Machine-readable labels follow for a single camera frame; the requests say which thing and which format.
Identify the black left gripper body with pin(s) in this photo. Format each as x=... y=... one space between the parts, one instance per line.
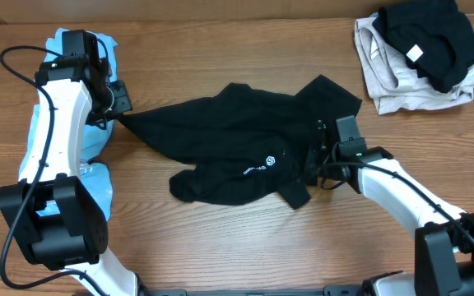
x=121 y=100

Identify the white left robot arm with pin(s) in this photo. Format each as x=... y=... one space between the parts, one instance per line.
x=51 y=215

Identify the black polo shirt with logo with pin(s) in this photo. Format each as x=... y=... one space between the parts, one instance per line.
x=244 y=143

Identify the folded beige garment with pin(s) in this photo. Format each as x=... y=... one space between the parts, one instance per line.
x=392 y=85

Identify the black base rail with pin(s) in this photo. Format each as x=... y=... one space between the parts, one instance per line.
x=253 y=292

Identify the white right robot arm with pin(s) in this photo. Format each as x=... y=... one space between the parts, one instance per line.
x=443 y=233

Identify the folded black garment with tag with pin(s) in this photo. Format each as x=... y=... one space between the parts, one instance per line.
x=435 y=37

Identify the light blue t-shirt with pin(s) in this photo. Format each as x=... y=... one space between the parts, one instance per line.
x=94 y=176

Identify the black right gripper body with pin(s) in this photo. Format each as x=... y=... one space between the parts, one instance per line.
x=313 y=156

